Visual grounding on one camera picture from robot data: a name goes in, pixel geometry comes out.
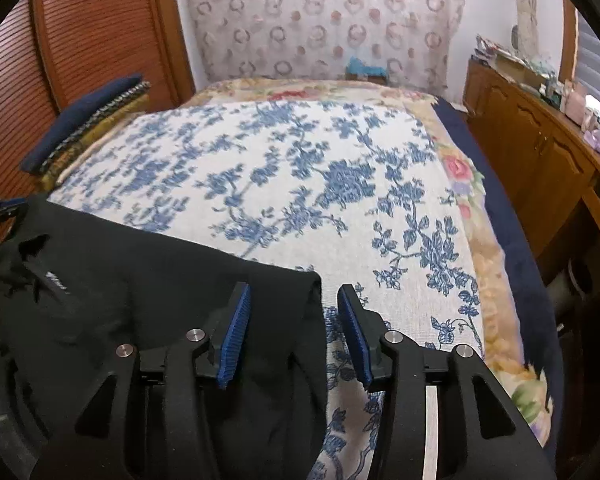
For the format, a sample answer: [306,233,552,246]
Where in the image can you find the beige floral window curtain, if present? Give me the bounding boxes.
[510,0,538,61]

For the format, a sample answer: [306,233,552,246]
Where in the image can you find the grey bin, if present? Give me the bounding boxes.
[545,260,588,311]

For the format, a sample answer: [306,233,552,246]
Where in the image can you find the navy bed sheet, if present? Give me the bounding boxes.
[432,97,566,461]

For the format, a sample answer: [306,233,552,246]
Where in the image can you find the blue floral bed cover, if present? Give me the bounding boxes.
[47,100,486,480]

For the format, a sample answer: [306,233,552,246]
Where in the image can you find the wooden slatted wardrobe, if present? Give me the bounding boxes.
[0,0,196,221]

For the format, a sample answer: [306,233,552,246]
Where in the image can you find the circle print curtain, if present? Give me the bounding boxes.
[180,0,466,93]

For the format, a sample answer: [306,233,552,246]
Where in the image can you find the cardboard box with teal cloth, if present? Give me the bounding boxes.
[345,56,388,86]

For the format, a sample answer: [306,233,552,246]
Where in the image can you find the pink container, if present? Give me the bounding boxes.
[565,80,588,121]

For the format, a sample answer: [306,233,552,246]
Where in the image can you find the pink floral blanket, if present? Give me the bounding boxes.
[180,79,553,448]

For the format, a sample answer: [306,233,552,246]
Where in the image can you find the open cardboard box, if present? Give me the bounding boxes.
[495,52,546,83]

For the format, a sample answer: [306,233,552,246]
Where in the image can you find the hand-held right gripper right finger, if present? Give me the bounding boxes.
[337,283,556,480]

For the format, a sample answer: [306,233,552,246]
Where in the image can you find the wooden cabinet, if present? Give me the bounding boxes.
[462,57,600,311]

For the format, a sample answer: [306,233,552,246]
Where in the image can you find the black printed t-shirt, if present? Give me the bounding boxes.
[0,195,328,480]

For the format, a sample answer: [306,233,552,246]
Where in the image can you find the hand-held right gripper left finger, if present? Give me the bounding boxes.
[32,281,253,480]

